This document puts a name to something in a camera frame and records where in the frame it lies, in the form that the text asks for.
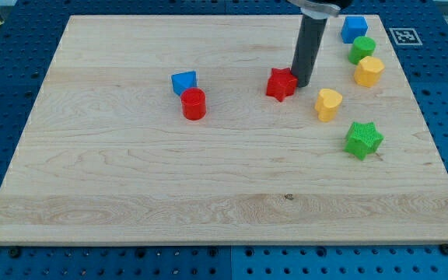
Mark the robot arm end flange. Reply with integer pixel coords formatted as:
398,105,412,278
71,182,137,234
287,0,353,19

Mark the red star block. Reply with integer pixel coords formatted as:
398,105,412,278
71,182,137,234
266,68,298,102

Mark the yellow heart block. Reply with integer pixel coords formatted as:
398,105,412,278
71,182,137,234
314,89,343,122

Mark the green star block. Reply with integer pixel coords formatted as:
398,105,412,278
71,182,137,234
344,121,384,160

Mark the red cylinder block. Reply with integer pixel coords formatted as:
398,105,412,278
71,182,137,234
180,87,206,121

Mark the blue triangle block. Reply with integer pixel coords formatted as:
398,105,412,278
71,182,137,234
171,71,198,96

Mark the wooden board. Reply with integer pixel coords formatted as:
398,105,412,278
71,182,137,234
0,15,448,247

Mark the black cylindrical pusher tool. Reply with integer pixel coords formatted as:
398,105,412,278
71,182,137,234
291,16,327,88

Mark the yellow hexagon block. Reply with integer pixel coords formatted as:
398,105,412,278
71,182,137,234
354,56,385,87

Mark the green cylinder block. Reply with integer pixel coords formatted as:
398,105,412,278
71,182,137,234
348,36,376,65

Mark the blue cube block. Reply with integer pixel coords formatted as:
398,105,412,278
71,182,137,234
341,16,368,44

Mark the white fiducial marker tag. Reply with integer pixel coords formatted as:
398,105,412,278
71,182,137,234
390,27,422,46

